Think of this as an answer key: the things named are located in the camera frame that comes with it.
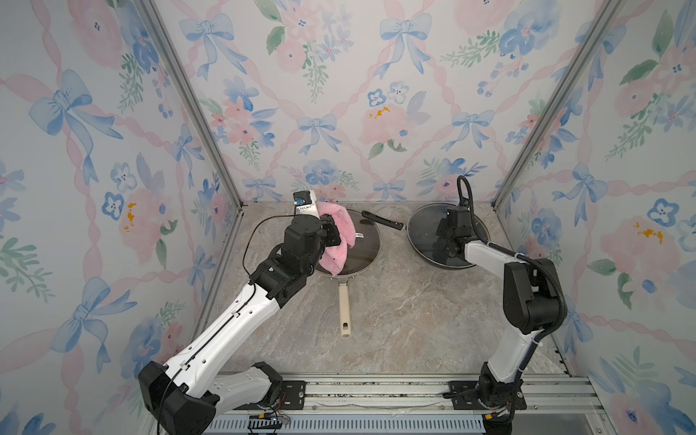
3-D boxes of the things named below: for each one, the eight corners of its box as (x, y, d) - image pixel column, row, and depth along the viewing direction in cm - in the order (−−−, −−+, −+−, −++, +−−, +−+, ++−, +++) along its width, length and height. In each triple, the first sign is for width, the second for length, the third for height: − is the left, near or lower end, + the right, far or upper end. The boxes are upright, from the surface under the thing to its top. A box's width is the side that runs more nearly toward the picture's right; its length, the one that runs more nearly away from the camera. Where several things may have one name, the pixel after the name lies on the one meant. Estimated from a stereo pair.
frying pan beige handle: (342, 349, 84) (340, 335, 74) (338, 298, 94) (337, 280, 84) (351, 348, 84) (351, 334, 74) (347, 297, 95) (347, 279, 85)
